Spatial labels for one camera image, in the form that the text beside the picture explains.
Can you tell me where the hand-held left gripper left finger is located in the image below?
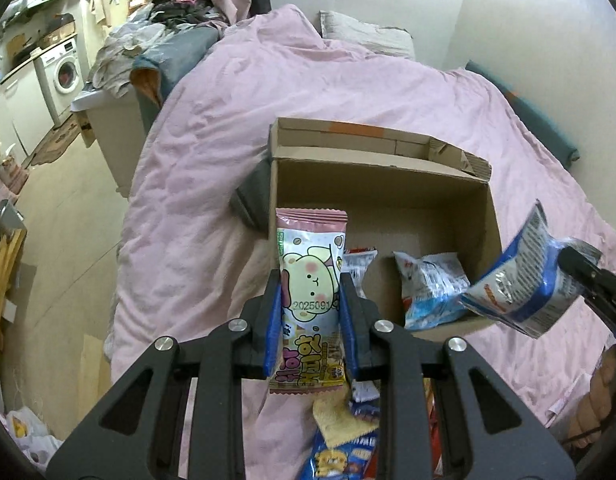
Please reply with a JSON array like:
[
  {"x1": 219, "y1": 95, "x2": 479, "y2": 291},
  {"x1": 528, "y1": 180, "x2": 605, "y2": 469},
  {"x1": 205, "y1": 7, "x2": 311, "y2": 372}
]
[{"x1": 45, "y1": 269, "x2": 283, "y2": 480}]

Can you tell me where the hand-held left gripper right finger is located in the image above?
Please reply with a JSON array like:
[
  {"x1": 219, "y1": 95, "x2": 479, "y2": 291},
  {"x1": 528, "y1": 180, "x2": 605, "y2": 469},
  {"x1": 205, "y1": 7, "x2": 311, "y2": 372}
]
[{"x1": 339, "y1": 270, "x2": 578, "y2": 480}]

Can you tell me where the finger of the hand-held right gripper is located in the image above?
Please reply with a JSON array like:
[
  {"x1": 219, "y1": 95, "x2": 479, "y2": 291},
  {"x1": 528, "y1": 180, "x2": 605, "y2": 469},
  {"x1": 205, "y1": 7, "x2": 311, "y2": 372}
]
[{"x1": 558, "y1": 239, "x2": 616, "y2": 341}]

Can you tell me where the blue and white snack bag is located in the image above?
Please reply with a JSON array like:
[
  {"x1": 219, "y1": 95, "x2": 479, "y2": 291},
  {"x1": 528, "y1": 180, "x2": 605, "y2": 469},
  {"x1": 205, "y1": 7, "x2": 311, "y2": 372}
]
[{"x1": 460, "y1": 200, "x2": 583, "y2": 339}]

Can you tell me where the pink cartoon snack packet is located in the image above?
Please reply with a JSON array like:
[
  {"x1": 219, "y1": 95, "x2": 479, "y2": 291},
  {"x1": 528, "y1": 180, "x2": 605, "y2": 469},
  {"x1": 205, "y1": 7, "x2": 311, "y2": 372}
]
[{"x1": 269, "y1": 207, "x2": 349, "y2": 397}]

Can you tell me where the pale yellow snack packet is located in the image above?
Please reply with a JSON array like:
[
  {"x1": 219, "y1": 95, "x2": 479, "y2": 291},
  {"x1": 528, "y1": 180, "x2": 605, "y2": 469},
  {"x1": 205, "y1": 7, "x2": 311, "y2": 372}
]
[{"x1": 312, "y1": 385, "x2": 379, "y2": 448}]

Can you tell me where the cardboard box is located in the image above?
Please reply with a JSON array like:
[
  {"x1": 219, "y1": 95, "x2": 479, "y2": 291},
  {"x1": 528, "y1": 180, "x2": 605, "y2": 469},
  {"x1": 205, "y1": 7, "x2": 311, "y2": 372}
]
[{"x1": 268, "y1": 117, "x2": 503, "y2": 333}]

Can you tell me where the blue cartoon snack bag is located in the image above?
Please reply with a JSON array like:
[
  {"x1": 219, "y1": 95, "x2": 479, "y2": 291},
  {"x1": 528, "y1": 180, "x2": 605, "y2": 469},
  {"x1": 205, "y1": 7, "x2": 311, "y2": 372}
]
[{"x1": 298, "y1": 430, "x2": 381, "y2": 480}]

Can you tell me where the white packet with red edge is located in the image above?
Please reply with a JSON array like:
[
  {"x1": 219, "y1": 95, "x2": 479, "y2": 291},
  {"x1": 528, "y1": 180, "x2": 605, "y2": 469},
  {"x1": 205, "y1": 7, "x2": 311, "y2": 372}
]
[{"x1": 340, "y1": 246, "x2": 379, "y2": 306}]

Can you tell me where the small blue snack packet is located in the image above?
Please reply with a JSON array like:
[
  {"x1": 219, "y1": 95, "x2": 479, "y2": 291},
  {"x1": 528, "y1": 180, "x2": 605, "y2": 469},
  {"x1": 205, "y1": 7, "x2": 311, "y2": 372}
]
[{"x1": 349, "y1": 380, "x2": 381, "y2": 428}]

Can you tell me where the light blue foil snack packet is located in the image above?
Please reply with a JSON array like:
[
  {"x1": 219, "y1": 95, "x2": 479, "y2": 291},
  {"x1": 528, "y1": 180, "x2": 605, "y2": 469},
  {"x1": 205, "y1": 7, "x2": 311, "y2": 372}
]
[{"x1": 393, "y1": 251, "x2": 471, "y2": 330}]

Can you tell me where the red snack packet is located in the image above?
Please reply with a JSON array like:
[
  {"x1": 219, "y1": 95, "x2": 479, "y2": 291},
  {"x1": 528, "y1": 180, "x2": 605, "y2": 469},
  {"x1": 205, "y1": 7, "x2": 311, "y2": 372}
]
[{"x1": 424, "y1": 377, "x2": 445, "y2": 480}]

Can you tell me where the teal cushion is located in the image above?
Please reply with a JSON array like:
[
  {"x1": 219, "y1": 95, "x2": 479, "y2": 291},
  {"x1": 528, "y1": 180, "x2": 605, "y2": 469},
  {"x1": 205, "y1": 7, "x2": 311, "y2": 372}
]
[{"x1": 465, "y1": 60, "x2": 581, "y2": 163}]

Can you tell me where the pink blanket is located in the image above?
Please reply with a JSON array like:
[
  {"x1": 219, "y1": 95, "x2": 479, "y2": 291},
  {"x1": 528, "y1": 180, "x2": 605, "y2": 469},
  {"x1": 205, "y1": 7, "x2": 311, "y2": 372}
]
[{"x1": 104, "y1": 4, "x2": 616, "y2": 480}]

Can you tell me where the white plastic bin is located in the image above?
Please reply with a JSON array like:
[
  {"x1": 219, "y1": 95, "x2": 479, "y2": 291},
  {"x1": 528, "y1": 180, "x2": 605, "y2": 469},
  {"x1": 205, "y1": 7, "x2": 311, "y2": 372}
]
[{"x1": 70, "y1": 87, "x2": 154, "y2": 198}]

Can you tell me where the white plastic bag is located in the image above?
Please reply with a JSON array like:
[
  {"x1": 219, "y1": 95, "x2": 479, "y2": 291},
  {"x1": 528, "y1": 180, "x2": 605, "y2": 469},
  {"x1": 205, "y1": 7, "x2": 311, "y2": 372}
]
[{"x1": 3, "y1": 407, "x2": 64, "y2": 473}]

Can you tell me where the brown patterned rug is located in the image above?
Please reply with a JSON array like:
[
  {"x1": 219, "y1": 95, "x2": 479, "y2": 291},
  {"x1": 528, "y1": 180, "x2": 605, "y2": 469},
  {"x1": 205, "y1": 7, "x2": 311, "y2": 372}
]
[{"x1": 30, "y1": 120, "x2": 81, "y2": 167}]

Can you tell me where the blue-grey garment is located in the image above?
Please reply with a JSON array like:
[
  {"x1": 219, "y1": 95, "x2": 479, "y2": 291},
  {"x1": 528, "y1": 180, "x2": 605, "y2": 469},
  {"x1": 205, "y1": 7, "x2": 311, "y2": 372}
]
[{"x1": 130, "y1": 25, "x2": 221, "y2": 121}]

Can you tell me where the grey pillow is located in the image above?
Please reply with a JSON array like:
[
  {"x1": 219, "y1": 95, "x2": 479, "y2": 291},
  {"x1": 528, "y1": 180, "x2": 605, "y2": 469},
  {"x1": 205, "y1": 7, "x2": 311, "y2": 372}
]
[{"x1": 319, "y1": 10, "x2": 416, "y2": 58}]

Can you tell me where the white printed cloth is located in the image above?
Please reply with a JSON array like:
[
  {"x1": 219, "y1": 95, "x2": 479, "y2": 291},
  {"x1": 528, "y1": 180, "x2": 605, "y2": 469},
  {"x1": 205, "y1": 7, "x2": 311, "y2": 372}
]
[{"x1": 90, "y1": 22, "x2": 169, "y2": 98}]

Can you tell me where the white washing machine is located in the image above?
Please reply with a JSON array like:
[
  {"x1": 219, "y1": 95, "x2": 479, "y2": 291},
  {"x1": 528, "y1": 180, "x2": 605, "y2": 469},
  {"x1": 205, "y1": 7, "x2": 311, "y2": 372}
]
[{"x1": 35, "y1": 40, "x2": 86, "y2": 126}]

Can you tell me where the dark clothes pile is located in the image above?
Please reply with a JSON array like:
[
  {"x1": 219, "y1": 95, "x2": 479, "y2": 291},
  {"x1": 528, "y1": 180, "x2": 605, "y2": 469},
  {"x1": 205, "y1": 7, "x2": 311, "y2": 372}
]
[{"x1": 153, "y1": 0, "x2": 226, "y2": 28}]

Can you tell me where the white kitchen cabinet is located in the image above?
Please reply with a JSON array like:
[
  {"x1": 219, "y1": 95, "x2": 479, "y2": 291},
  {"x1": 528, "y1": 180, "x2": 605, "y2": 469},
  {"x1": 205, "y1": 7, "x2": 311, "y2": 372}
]
[{"x1": 0, "y1": 67, "x2": 54, "y2": 161}]

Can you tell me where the beige hanging towel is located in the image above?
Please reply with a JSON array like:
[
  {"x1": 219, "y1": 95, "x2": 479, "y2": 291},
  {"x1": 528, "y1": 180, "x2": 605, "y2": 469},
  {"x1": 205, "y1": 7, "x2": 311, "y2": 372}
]
[{"x1": 85, "y1": 0, "x2": 124, "y2": 28}]

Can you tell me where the yellow wooden frame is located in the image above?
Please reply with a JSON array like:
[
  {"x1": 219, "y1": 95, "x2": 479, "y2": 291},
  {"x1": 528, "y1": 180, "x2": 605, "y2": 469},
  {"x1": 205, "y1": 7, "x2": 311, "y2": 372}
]
[{"x1": 0, "y1": 227, "x2": 29, "y2": 376}]

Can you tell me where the grey metal bracket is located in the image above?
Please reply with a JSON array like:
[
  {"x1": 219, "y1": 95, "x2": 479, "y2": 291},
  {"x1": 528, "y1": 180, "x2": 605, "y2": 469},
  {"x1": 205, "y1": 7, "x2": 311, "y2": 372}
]
[{"x1": 0, "y1": 200, "x2": 26, "y2": 233}]

